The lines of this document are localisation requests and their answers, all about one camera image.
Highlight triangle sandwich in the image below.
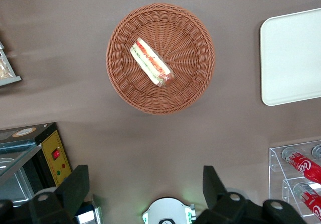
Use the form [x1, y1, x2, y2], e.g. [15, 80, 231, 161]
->
[129, 37, 176, 88]

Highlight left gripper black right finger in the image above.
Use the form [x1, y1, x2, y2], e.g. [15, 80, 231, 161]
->
[202, 165, 308, 224]

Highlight round brown wicker basket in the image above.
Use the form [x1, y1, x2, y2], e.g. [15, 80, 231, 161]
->
[106, 2, 216, 116]

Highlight clear bag of crackers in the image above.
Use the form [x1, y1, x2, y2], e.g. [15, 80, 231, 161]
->
[0, 50, 14, 80]

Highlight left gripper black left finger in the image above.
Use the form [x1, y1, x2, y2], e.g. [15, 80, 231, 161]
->
[0, 165, 90, 224]

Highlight cream plastic tray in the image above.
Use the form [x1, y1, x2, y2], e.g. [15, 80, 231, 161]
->
[259, 7, 321, 107]

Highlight clear acrylic bottle rack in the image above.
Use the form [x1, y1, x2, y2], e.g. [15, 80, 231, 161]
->
[268, 140, 321, 219]

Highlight grey snack tray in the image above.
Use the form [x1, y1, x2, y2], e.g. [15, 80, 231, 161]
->
[0, 40, 22, 87]

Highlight grey metal box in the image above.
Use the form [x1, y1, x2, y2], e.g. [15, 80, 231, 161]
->
[74, 193, 104, 224]

